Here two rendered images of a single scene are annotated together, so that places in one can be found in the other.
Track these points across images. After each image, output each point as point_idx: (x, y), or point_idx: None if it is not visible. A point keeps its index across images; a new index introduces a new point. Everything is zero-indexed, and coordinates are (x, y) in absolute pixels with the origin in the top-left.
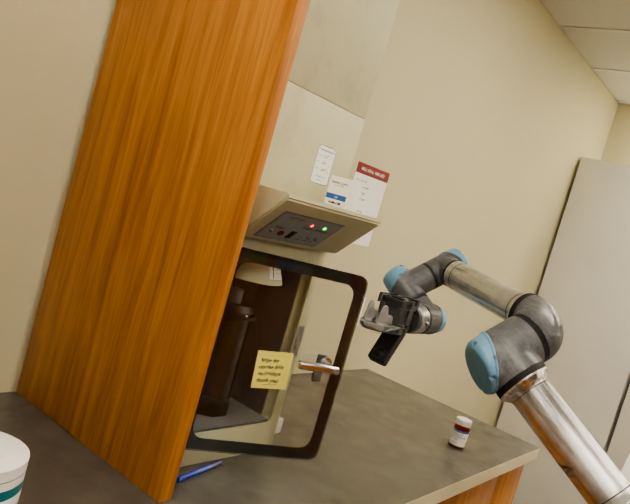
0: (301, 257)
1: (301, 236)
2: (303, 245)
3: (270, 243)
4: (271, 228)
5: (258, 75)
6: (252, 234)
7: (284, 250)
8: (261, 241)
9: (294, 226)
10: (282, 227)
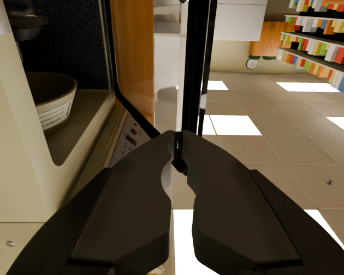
0: (77, 156)
1: (131, 149)
2: (111, 154)
3: (101, 127)
4: (137, 126)
5: None
6: (128, 113)
7: (92, 137)
8: (104, 121)
9: (142, 143)
10: (140, 133)
